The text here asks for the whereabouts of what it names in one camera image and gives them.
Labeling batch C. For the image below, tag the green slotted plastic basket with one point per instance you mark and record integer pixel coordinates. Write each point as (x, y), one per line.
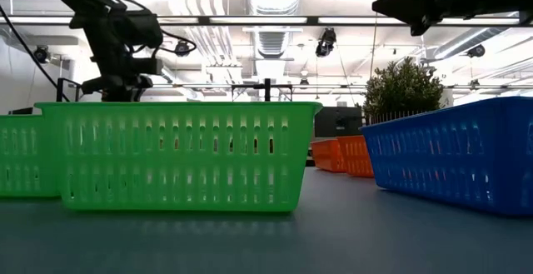
(21, 157)
(179, 182)

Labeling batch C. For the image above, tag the blue slotted plastic basket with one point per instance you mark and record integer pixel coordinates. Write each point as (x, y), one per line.
(449, 157)

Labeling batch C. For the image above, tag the orange slotted plastic basket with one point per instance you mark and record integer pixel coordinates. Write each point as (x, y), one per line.
(327, 155)
(354, 157)

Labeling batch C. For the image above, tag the green plant in striped pot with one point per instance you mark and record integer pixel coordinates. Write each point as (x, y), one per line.
(401, 86)

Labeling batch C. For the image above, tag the small dark desk monitor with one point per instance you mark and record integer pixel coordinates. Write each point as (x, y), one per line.
(21, 111)

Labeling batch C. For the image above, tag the black overhead light bar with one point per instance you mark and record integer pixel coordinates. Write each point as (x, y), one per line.
(204, 20)

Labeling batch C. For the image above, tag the black background monitor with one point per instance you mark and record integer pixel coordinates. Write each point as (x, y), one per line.
(337, 122)

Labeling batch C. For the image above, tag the blue-grey table mat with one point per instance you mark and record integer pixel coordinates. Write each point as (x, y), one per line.
(266, 245)

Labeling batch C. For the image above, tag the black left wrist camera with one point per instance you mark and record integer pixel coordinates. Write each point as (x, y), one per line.
(143, 28)

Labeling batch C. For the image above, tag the black ceiling-mounted camera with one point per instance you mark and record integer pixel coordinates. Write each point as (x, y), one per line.
(182, 48)
(41, 54)
(476, 51)

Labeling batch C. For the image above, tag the black overhead camera on mount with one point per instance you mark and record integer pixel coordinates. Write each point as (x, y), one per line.
(326, 43)

